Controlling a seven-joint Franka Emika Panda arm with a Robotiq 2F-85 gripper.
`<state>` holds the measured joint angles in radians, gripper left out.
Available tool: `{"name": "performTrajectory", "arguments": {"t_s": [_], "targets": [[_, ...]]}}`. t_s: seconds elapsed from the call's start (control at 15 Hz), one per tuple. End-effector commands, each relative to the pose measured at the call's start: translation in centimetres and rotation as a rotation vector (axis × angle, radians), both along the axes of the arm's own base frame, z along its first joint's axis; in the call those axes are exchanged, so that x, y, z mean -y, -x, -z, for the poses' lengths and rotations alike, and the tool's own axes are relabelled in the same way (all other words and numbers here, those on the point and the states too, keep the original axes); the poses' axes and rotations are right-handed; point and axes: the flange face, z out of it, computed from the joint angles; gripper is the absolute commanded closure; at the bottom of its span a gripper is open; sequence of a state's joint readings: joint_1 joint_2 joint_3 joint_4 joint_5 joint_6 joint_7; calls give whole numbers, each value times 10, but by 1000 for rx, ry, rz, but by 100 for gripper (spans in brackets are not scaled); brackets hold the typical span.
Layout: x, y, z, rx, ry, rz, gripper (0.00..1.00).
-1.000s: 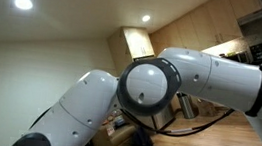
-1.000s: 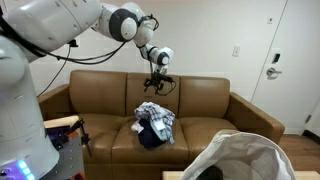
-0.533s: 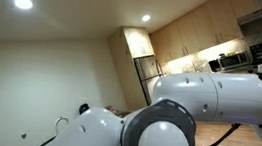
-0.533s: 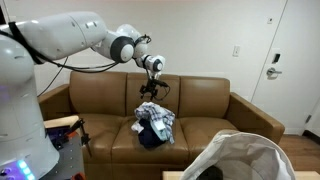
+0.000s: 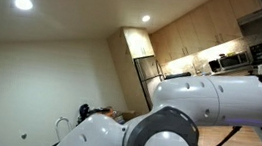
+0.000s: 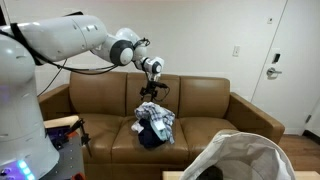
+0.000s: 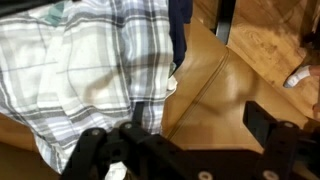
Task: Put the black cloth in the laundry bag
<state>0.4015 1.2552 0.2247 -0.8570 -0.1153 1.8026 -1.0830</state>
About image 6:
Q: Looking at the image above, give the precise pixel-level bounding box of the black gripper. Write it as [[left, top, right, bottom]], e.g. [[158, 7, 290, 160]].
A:
[[139, 79, 162, 103]]

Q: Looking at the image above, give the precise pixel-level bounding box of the blue white plaid cloth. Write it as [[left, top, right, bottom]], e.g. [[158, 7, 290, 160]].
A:
[[134, 101, 176, 145]]

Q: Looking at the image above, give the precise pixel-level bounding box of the black cloth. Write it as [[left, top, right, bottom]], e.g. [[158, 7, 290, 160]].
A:
[[138, 118, 167, 150]]

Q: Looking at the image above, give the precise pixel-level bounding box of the white patterned cloth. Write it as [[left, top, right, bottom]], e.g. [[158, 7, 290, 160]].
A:
[[130, 120, 144, 134]]

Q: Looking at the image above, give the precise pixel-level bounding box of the grey fabric laundry bag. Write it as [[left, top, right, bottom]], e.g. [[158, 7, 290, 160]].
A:
[[179, 129, 297, 180]]

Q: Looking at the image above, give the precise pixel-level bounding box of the brown leather sofa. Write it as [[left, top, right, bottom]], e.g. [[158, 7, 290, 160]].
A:
[[37, 69, 286, 180]]

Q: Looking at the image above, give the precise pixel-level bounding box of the black orange clamp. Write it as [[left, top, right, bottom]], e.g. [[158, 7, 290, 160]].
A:
[[64, 118, 93, 158]]

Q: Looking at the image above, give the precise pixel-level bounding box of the light wooden block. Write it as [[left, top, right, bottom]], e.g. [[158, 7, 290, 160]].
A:
[[43, 115, 80, 130]]

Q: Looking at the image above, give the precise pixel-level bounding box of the black door keypad lock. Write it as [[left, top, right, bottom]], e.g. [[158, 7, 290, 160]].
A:
[[271, 53, 281, 65]]

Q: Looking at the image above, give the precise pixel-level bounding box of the white door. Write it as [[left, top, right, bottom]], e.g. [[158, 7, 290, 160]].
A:
[[251, 0, 320, 136]]

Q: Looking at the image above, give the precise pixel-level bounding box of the black stand pole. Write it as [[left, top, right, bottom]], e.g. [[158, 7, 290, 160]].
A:
[[0, 5, 8, 27]]

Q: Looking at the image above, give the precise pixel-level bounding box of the black baseboard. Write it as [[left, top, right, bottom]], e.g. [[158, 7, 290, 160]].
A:
[[302, 129, 320, 146]]

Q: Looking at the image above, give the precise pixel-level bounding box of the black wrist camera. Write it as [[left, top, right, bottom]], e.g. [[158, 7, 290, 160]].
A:
[[155, 81, 170, 90]]

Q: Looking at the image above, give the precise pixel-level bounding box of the black robot cable hose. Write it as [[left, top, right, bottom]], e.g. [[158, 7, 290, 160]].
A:
[[0, 28, 120, 76]]

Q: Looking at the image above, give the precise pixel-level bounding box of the thin black camera cable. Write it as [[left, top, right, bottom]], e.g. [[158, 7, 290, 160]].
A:
[[36, 59, 68, 98]]

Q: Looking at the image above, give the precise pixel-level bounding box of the white light switch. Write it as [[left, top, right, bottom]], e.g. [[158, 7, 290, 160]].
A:
[[232, 45, 241, 58]]

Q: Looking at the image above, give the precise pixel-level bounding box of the grey perforated base plate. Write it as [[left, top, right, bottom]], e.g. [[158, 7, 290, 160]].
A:
[[39, 131, 86, 180]]

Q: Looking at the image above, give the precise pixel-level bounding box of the silver door handle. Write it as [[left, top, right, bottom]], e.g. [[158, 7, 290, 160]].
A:
[[265, 67, 283, 80]]

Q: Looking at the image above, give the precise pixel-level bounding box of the black velcro strap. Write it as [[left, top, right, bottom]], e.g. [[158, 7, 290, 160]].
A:
[[9, 22, 44, 66]]

